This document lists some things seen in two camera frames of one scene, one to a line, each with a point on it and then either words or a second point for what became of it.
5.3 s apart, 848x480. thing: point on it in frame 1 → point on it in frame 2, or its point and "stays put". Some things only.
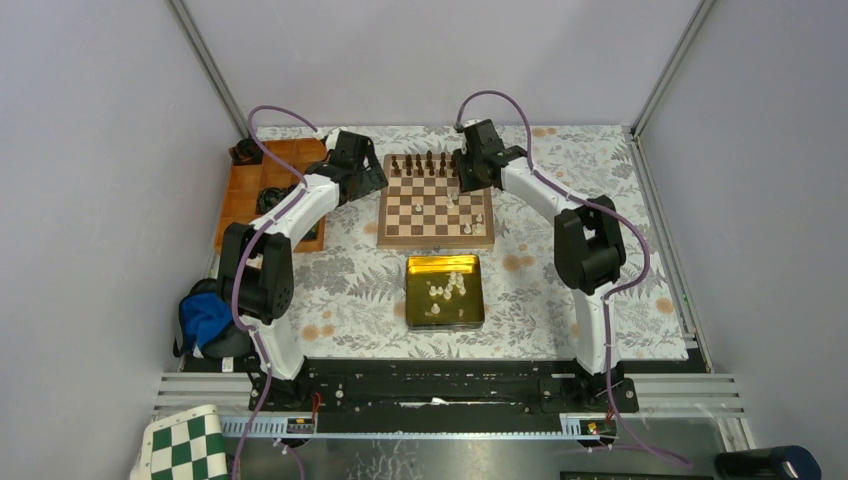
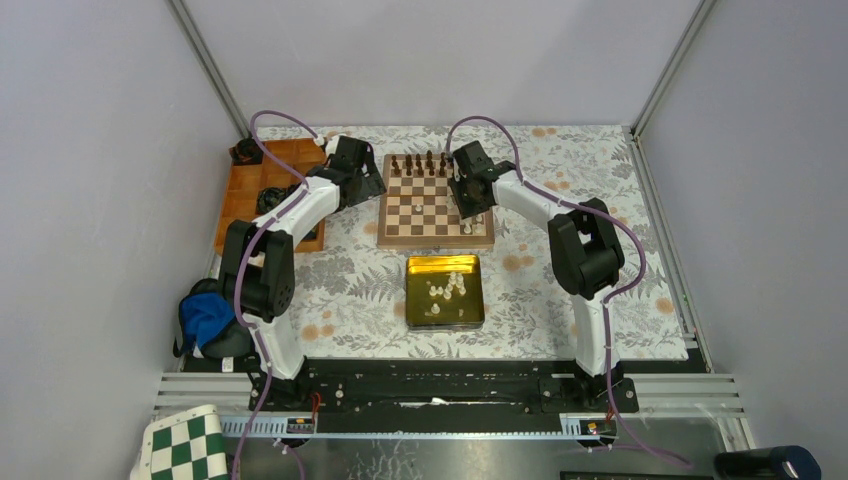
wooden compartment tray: (247, 180) stays put
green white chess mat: (187, 446) stays put
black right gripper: (461, 156) → (464, 210)
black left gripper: (371, 179) stays put
